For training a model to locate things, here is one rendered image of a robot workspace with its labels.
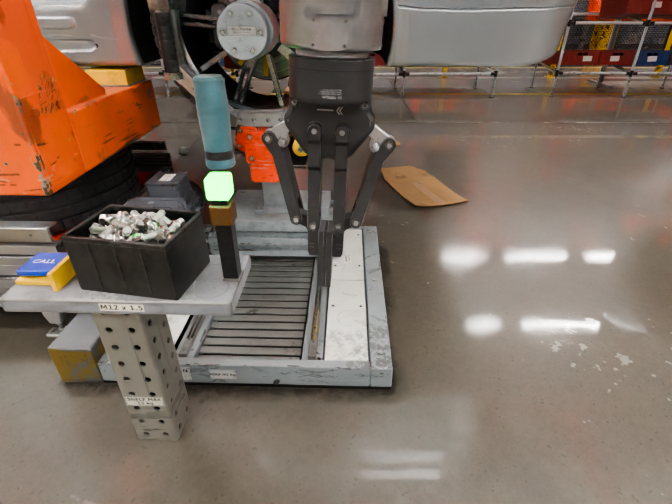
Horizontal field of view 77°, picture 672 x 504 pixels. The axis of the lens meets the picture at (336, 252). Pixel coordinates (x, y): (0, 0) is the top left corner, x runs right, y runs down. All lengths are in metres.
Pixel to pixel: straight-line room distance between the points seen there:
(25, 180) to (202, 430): 0.73
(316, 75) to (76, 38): 1.33
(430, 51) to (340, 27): 1.09
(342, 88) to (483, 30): 1.13
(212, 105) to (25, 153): 0.46
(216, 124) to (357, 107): 0.92
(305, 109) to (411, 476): 0.87
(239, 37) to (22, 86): 0.49
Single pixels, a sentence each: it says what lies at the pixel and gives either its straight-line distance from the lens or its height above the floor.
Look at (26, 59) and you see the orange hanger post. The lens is 1.21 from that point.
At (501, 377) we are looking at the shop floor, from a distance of 1.33.
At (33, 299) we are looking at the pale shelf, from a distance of 0.95.
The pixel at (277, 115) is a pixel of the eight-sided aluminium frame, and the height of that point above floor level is 0.61.
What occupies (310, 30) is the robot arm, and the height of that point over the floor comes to 0.90.
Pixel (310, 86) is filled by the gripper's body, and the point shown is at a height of 0.85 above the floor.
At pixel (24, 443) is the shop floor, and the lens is 1.34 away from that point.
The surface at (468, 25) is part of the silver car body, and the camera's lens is 1.46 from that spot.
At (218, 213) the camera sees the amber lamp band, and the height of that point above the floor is 0.60.
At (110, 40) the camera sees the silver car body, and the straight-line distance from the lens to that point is 1.60.
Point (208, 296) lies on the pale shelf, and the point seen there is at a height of 0.45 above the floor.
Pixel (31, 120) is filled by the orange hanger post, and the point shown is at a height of 0.69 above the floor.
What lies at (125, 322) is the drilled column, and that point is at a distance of 0.94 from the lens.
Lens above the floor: 0.91
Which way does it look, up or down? 31 degrees down
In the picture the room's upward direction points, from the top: straight up
